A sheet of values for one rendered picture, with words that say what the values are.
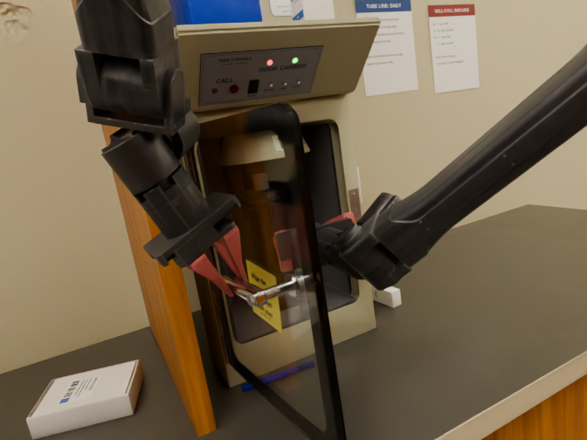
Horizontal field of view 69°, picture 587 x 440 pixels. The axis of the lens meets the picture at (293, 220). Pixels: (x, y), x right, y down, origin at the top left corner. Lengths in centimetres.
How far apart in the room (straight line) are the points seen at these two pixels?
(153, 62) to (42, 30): 78
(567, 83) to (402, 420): 47
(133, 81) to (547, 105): 36
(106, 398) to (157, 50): 60
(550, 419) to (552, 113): 59
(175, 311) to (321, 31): 45
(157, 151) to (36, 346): 83
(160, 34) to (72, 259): 82
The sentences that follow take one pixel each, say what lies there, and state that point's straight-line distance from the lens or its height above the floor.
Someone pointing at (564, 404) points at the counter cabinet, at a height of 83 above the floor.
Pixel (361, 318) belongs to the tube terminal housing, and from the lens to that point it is 89.
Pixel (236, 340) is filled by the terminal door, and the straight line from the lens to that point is 70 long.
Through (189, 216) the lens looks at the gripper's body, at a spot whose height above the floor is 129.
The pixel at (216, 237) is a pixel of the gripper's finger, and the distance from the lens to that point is 45.
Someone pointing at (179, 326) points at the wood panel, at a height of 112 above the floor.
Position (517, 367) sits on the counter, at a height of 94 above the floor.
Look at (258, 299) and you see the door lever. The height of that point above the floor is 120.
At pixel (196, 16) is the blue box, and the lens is 62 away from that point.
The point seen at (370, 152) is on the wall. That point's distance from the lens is 138.
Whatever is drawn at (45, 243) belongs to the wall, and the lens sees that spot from 113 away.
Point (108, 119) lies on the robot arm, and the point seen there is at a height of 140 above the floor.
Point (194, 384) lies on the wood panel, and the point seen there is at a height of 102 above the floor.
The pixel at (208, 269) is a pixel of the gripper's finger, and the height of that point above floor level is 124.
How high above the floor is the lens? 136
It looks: 12 degrees down
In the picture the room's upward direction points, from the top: 9 degrees counter-clockwise
